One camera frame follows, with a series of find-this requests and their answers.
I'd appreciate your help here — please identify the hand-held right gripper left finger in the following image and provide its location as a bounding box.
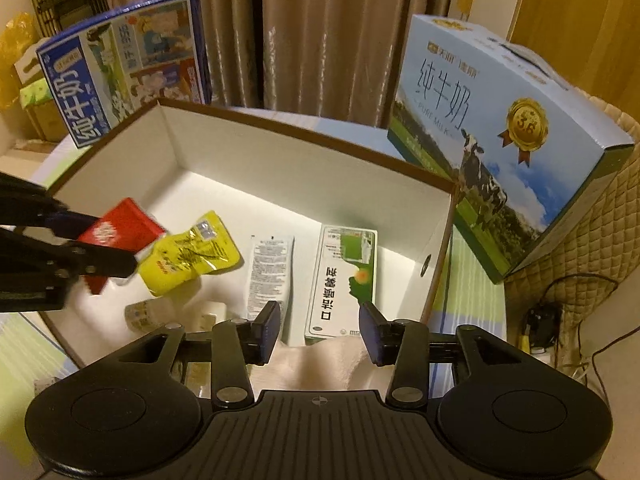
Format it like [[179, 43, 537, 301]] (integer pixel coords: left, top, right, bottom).
[[117, 301, 282, 411]]

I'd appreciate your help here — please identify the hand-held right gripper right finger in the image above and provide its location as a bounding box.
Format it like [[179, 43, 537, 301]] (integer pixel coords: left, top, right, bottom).
[[359, 301, 531, 408]]

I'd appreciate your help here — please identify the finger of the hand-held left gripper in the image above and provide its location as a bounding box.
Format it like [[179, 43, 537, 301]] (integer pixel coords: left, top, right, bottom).
[[0, 230, 138, 313], [0, 172, 101, 241]]

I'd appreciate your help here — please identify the red snack packet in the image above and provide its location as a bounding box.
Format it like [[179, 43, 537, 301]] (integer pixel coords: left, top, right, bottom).
[[77, 197, 166, 293]]

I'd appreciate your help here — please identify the white cloth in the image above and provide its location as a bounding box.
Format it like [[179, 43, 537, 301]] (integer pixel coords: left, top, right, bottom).
[[247, 335, 396, 393]]

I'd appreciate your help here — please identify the white tube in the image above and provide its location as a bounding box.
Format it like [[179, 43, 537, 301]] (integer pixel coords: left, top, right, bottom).
[[246, 234, 296, 346]]

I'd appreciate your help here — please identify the green medicine box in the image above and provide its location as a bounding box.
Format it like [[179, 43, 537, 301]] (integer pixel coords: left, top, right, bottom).
[[304, 225, 378, 346]]

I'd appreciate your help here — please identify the yellow snack packet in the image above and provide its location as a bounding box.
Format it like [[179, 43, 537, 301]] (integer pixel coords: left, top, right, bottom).
[[137, 210, 241, 297]]

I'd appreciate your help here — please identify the brown cardboard box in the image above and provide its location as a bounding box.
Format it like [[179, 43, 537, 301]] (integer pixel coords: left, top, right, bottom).
[[39, 97, 461, 361]]

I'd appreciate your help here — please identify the small white bottle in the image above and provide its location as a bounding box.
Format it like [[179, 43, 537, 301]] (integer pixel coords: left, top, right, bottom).
[[124, 299, 172, 335]]

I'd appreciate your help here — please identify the floral cardboard box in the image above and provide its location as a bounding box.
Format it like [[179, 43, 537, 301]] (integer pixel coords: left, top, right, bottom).
[[20, 80, 62, 141]]

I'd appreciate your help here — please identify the dark blue milk carton box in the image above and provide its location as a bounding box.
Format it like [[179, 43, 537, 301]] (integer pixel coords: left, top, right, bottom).
[[36, 0, 213, 150]]

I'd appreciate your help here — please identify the black charger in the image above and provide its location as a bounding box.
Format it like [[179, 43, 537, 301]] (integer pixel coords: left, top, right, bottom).
[[522, 302, 563, 348]]

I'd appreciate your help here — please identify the yellow plastic bag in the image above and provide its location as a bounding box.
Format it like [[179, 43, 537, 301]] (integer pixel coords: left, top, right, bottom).
[[0, 12, 38, 111]]

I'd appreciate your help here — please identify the light blue milk carton box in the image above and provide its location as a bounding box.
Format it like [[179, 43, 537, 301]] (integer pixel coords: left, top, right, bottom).
[[387, 14, 636, 285]]

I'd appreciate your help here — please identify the beige curtain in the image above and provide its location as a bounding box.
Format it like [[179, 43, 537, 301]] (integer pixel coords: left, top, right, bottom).
[[92, 0, 263, 108], [260, 0, 481, 128]]

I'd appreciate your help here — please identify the beige quilted cover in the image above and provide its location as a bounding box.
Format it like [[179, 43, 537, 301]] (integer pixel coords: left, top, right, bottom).
[[502, 105, 640, 376]]

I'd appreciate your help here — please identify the wooden door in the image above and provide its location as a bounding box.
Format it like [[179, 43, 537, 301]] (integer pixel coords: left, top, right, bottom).
[[510, 0, 640, 121]]

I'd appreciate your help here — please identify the black wire rack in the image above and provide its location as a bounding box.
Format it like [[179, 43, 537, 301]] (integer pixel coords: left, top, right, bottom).
[[25, 0, 101, 43]]

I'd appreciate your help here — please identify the black cable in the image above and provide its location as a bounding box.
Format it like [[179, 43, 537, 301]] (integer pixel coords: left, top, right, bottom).
[[540, 272, 640, 411]]

